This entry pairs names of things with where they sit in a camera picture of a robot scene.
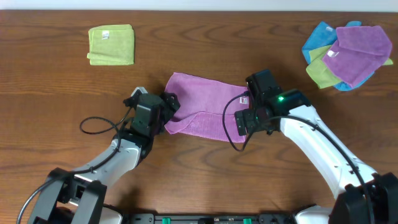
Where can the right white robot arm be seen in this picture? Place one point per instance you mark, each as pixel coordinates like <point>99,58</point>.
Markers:
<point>361,194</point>

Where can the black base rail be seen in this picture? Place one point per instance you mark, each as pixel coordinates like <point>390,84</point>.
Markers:
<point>265,218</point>

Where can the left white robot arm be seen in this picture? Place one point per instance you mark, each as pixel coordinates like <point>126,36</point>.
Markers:
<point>77,196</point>

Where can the folded green cloth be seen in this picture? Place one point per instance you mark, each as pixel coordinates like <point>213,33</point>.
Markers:
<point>111,45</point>

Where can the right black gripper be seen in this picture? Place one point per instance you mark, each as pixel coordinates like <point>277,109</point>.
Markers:
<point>241,123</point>

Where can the purple cloth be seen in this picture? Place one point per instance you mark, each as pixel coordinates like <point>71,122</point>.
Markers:
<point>362,35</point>
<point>207,107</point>

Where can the blue cloth on pile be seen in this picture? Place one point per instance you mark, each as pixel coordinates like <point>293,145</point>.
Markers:
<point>320,40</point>

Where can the purple cloth on pile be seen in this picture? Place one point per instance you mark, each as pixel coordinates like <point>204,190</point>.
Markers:
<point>362,35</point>

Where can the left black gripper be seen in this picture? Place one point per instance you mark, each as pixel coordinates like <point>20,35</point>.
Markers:
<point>169,101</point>

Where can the green cloth on pile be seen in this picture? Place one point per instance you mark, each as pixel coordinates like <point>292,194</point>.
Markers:
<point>350,65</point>

